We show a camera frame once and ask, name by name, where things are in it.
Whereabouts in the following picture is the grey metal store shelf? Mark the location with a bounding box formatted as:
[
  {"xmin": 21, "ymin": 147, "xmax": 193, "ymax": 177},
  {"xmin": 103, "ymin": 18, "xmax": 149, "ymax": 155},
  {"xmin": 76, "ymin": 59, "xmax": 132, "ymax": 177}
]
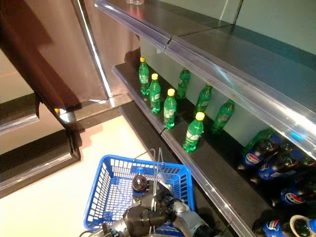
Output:
[{"xmin": 164, "ymin": 36, "xmax": 316, "ymax": 160}]

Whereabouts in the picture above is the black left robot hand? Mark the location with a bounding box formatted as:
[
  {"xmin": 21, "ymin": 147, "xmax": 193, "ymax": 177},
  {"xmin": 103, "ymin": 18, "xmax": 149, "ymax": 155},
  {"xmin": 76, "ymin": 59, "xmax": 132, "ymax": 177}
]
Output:
[{"xmin": 122, "ymin": 204, "xmax": 177, "ymax": 233}]

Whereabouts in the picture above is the chrome corner strip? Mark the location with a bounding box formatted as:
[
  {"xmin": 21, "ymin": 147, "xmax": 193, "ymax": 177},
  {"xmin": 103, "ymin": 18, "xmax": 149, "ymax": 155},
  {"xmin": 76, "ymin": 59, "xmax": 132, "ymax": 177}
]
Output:
[{"xmin": 71, "ymin": 0, "xmax": 112, "ymax": 99}]

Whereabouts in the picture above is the blue plastic shopping basket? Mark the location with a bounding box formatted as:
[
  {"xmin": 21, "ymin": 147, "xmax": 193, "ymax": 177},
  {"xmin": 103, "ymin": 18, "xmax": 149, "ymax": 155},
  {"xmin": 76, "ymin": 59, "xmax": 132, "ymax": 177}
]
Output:
[{"xmin": 83, "ymin": 154, "xmax": 196, "ymax": 232}]

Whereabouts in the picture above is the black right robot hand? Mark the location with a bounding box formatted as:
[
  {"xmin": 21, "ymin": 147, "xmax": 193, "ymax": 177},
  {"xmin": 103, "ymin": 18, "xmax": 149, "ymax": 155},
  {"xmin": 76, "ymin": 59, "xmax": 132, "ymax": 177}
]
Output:
[{"xmin": 146, "ymin": 181, "xmax": 179, "ymax": 213}]

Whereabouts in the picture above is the dark side shelf with rail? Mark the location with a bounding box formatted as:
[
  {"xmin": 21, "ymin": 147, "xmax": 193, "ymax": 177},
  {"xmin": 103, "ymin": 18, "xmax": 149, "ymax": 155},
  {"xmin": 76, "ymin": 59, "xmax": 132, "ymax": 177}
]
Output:
[
  {"xmin": 0, "ymin": 129, "xmax": 81, "ymax": 199},
  {"xmin": 0, "ymin": 93, "xmax": 40, "ymax": 135}
]

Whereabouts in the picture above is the clear plastic price rail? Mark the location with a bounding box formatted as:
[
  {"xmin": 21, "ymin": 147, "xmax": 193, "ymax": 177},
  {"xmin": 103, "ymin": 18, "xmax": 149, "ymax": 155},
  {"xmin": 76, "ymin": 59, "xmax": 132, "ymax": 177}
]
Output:
[
  {"xmin": 94, "ymin": 0, "xmax": 171, "ymax": 50},
  {"xmin": 112, "ymin": 64, "xmax": 165, "ymax": 135},
  {"xmin": 160, "ymin": 129, "xmax": 255, "ymax": 237}
]

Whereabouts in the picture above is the brown glossy panel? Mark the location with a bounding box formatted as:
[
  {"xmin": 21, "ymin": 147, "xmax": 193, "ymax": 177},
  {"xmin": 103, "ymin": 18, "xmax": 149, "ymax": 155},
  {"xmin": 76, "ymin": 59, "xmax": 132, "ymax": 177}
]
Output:
[{"xmin": 0, "ymin": 0, "xmax": 140, "ymax": 111}]

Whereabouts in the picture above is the black shelf upright post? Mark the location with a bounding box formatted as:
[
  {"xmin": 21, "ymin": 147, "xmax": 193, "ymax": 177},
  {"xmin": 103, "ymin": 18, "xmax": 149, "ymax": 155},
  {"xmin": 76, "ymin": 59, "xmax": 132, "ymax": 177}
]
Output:
[{"xmin": 233, "ymin": 0, "xmax": 244, "ymax": 25}]

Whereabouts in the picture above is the black metal shelf board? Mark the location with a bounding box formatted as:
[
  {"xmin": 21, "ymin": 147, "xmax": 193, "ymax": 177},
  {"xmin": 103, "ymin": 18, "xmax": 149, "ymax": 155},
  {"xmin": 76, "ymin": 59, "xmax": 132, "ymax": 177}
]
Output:
[
  {"xmin": 113, "ymin": 63, "xmax": 196, "ymax": 131},
  {"xmin": 103, "ymin": 0, "xmax": 233, "ymax": 38},
  {"xmin": 161, "ymin": 98, "xmax": 316, "ymax": 237},
  {"xmin": 176, "ymin": 24, "xmax": 316, "ymax": 117}
]

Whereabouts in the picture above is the black base shelf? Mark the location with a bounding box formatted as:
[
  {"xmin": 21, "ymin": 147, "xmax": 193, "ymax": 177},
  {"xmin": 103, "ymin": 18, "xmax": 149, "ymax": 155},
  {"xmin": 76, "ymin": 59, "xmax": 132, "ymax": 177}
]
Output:
[{"xmin": 119, "ymin": 101, "xmax": 233, "ymax": 237}]

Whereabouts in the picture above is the chrome wire basket handle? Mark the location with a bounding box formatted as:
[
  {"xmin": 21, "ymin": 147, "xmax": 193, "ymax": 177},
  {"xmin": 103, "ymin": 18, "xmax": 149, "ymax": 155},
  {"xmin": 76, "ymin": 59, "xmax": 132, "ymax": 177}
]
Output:
[
  {"xmin": 152, "ymin": 147, "xmax": 166, "ymax": 198},
  {"xmin": 132, "ymin": 149, "xmax": 157, "ymax": 213}
]

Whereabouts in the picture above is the green soda bottle yellow cap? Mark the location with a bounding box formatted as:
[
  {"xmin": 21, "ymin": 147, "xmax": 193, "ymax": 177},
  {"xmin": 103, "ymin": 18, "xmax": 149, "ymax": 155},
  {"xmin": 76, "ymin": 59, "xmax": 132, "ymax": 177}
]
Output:
[
  {"xmin": 149, "ymin": 73, "xmax": 161, "ymax": 114},
  {"xmin": 163, "ymin": 88, "xmax": 177, "ymax": 130},
  {"xmin": 138, "ymin": 56, "xmax": 150, "ymax": 96},
  {"xmin": 182, "ymin": 112, "xmax": 205, "ymax": 153}
]

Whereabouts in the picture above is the beige tape ring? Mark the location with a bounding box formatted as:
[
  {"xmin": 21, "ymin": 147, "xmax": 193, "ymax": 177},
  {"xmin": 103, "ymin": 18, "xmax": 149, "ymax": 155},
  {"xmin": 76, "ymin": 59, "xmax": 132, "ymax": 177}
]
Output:
[{"xmin": 289, "ymin": 214, "xmax": 316, "ymax": 237}]

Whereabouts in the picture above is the dark cola bottle blue label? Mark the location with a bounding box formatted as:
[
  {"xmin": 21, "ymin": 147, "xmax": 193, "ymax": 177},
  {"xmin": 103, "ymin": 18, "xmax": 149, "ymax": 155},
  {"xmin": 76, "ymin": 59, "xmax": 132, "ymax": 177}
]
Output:
[
  {"xmin": 131, "ymin": 173, "xmax": 150, "ymax": 196},
  {"xmin": 253, "ymin": 217, "xmax": 316, "ymax": 237},
  {"xmin": 278, "ymin": 140, "xmax": 316, "ymax": 168},
  {"xmin": 237, "ymin": 138, "xmax": 279, "ymax": 171},
  {"xmin": 250, "ymin": 150, "xmax": 304, "ymax": 183},
  {"xmin": 271, "ymin": 177, "xmax": 316, "ymax": 207}
]

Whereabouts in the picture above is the dark glossy floor plinth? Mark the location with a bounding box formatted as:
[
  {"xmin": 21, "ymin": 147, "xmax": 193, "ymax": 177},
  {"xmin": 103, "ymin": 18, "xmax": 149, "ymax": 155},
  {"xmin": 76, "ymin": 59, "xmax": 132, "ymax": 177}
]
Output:
[{"xmin": 58, "ymin": 95, "xmax": 133, "ymax": 130}]

